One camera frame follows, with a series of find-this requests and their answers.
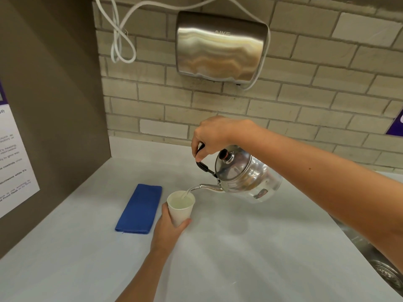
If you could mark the person's left hand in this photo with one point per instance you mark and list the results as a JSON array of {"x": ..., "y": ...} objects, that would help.
[{"x": 165, "y": 232}]

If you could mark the steel sink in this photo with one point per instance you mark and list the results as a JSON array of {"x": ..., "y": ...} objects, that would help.
[{"x": 374, "y": 257}]

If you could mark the steel hand dryer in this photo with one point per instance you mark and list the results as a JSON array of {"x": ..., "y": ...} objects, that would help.
[{"x": 220, "y": 47}]

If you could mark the person's right thumb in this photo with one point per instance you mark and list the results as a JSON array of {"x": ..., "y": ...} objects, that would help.
[{"x": 204, "y": 152}]

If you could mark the blue folded cloth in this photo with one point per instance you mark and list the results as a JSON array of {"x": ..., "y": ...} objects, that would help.
[{"x": 139, "y": 209}]

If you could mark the purple wall sign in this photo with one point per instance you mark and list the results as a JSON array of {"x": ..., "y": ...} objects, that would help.
[{"x": 395, "y": 124}]

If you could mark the person's right hand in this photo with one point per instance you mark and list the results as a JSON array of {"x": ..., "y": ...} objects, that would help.
[{"x": 217, "y": 132}]

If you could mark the person's right forearm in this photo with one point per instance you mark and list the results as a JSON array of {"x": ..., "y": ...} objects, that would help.
[{"x": 330, "y": 188}]

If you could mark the white paper notice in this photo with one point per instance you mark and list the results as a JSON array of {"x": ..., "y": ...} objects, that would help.
[{"x": 14, "y": 163}]

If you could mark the person's left thumb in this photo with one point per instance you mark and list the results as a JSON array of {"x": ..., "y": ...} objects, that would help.
[{"x": 167, "y": 213}]

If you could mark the person's left forearm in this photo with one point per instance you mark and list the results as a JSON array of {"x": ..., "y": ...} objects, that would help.
[{"x": 144, "y": 276}]

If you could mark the steel kettle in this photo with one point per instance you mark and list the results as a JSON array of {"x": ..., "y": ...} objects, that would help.
[{"x": 244, "y": 176}]

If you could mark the white paper cup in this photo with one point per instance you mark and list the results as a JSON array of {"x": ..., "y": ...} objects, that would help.
[{"x": 180, "y": 207}]

